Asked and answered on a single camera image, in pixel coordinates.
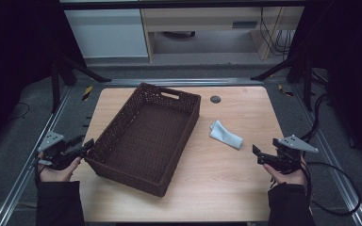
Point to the person's left hand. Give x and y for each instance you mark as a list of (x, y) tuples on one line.
[(58, 175)]

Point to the yellow black floor tape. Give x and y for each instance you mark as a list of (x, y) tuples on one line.
[(285, 91), (87, 93)]

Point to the person's right hand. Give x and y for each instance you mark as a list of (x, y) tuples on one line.
[(290, 178)]

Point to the brown woven basket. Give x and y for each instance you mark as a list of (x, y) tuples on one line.
[(151, 138)]

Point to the black round base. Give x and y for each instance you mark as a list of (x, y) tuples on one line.
[(179, 34)]

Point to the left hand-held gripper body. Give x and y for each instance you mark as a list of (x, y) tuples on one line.
[(54, 157)]

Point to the black metal stand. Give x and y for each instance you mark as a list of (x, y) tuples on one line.
[(55, 88), (308, 88)]

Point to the light blue cloth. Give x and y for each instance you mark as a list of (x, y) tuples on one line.
[(224, 135)]

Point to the aluminium floor rail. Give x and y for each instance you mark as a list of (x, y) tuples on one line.
[(182, 82), (336, 175), (31, 163)]

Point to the grey round table grommet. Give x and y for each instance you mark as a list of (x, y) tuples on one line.
[(215, 99)]

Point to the white cabinet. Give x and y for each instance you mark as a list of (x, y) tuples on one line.
[(106, 34)]

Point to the light wooden desk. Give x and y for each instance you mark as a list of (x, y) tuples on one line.
[(201, 19)]

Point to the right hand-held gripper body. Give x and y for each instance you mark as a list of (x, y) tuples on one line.
[(290, 157)]

